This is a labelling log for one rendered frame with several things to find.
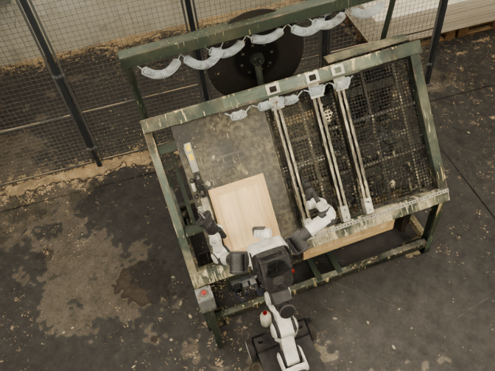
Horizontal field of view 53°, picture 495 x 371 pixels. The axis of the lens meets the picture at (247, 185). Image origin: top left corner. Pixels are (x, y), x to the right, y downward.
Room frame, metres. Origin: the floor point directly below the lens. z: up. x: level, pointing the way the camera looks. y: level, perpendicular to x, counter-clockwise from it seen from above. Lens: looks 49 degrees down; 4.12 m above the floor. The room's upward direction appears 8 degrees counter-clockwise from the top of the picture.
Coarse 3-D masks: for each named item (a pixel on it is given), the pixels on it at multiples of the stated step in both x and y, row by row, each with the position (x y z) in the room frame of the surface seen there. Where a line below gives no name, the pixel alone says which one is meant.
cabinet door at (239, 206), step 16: (256, 176) 2.51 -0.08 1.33; (208, 192) 2.42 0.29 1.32; (224, 192) 2.42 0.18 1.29; (240, 192) 2.43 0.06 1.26; (256, 192) 2.43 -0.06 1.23; (224, 208) 2.34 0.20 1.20; (240, 208) 2.34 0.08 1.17; (256, 208) 2.35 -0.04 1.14; (272, 208) 2.35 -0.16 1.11; (224, 224) 2.26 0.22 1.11; (240, 224) 2.27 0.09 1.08; (256, 224) 2.27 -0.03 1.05; (272, 224) 2.27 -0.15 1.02; (224, 240) 2.18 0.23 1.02; (240, 240) 2.18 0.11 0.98; (256, 240) 2.19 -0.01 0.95
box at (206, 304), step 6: (204, 288) 1.85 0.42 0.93; (210, 288) 1.84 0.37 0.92; (198, 294) 1.80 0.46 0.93; (210, 294) 1.79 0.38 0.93; (198, 300) 1.75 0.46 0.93; (204, 300) 1.75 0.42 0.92; (210, 300) 1.75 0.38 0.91; (204, 306) 1.74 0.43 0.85; (210, 306) 1.75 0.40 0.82; (216, 306) 1.76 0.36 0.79; (204, 312) 1.74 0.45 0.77
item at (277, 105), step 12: (276, 84) 2.89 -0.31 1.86; (276, 96) 2.83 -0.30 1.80; (276, 108) 2.77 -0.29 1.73; (276, 120) 2.75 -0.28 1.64; (288, 144) 2.63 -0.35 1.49; (288, 156) 2.58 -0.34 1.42; (288, 168) 2.54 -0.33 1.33; (300, 180) 2.46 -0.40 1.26; (300, 192) 2.42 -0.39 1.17; (300, 204) 2.34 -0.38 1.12
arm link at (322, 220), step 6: (324, 210) 2.03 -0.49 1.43; (318, 216) 2.00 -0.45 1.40; (324, 216) 1.98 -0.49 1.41; (312, 222) 1.96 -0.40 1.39; (318, 222) 1.95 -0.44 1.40; (324, 222) 1.95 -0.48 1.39; (330, 222) 1.96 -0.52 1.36; (312, 228) 1.92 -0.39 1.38; (318, 228) 1.92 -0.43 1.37; (312, 234) 1.90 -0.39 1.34
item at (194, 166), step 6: (186, 144) 2.63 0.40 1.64; (186, 150) 2.60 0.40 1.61; (192, 150) 2.60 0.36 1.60; (192, 162) 2.55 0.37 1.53; (192, 168) 2.52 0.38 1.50; (198, 192) 2.42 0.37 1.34; (204, 198) 2.37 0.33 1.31; (204, 204) 2.35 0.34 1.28; (204, 210) 2.32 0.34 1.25; (210, 210) 2.32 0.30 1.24
